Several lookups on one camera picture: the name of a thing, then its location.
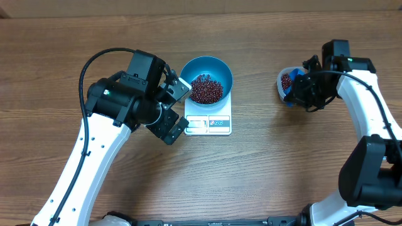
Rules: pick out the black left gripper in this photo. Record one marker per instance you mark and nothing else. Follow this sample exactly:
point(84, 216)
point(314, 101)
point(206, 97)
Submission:
point(162, 130)

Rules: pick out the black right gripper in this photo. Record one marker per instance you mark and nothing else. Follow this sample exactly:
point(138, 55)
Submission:
point(298, 97)

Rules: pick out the blue plastic measuring scoop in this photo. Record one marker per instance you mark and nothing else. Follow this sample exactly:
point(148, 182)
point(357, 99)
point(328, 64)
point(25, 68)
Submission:
point(288, 79)

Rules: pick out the white digital kitchen scale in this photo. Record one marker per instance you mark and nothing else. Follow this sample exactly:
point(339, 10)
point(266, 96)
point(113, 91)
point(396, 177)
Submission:
point(209, 120)

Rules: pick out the red adzuki beans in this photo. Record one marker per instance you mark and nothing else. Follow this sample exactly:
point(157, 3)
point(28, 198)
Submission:
point(206, 90)

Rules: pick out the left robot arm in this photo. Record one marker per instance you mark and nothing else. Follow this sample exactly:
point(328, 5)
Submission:
point(112, 109)

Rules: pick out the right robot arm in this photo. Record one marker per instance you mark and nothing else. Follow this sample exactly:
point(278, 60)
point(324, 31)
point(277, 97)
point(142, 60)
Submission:
point(370, 179)

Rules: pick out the blue metal bowl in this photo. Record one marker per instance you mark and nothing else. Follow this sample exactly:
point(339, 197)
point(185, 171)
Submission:
point(218, 70)

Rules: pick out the clear plastic container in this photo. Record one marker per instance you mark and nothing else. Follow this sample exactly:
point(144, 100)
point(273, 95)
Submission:
point(278, 81)

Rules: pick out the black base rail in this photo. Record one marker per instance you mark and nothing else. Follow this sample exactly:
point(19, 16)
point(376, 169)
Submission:
point(116, 218)

